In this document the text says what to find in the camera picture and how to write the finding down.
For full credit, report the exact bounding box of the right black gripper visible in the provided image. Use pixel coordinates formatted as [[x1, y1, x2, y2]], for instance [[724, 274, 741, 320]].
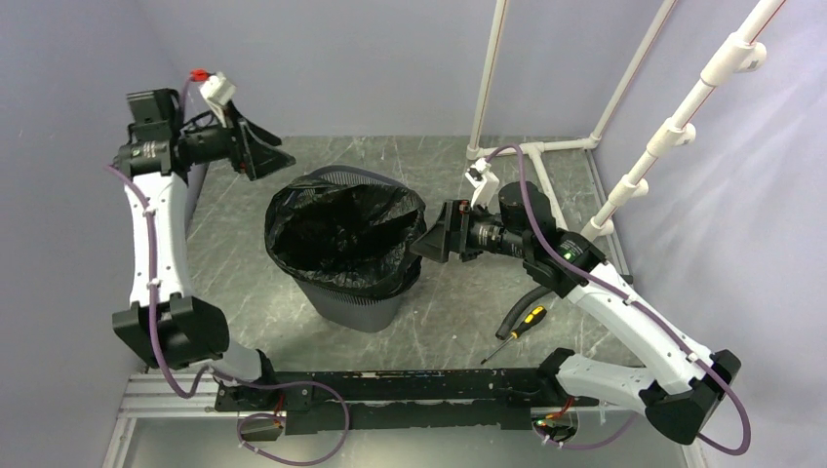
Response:
[[410, 199, 531, 262]]

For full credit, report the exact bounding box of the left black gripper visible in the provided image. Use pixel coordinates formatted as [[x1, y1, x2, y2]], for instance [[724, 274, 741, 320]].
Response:
[[176, 98, 295, 180]]

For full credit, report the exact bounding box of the black trash bag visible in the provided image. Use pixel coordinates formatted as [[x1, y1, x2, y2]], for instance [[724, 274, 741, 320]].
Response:
[[264, 175, 426, 300]]

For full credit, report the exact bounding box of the grey mesh trash bin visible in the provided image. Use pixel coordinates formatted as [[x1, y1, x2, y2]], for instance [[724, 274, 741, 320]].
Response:
[[294, 165, 406, 332]]

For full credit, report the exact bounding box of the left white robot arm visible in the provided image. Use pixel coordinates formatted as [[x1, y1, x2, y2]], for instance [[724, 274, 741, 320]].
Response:
[[108, 83, 295, 410]]

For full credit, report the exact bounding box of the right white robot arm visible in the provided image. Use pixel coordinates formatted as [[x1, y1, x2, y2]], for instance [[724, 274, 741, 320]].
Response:
[[411, 182, 741, 445]]

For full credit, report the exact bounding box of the yellow black screwdriver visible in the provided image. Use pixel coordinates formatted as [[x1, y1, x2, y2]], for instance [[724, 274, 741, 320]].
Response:
[[480, 306, 548, 365]]

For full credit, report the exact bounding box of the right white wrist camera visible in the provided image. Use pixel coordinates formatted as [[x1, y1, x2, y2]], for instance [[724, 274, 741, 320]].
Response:
[[465, 157, 499, 209]]

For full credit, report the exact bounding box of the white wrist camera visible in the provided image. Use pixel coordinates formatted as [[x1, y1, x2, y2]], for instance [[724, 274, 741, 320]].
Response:
[[190, 68, 237, 128], [465, 157, 499, 209]]

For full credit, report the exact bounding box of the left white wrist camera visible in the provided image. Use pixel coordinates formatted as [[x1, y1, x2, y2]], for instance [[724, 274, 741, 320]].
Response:
[[190, 68, 237, 128]]

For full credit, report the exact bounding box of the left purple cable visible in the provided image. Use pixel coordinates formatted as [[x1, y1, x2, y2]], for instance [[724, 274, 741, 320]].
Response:
[[104, 74, 351, 468]]

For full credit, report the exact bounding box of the black corrugated hose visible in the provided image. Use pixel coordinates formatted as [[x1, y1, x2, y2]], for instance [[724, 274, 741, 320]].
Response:
[[495, 284, 557, 341]]

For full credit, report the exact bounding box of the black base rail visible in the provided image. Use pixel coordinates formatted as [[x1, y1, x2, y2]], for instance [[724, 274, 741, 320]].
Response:
[[215, 368, 570, 435]]

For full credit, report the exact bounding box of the aluminium extrusion rail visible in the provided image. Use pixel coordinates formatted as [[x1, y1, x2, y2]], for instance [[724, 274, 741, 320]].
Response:
[[118, 373, 219, 418]]

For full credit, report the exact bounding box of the white PVC pipe frame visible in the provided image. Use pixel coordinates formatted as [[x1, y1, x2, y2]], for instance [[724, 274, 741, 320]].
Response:
[[465, 0, 790, 244]]

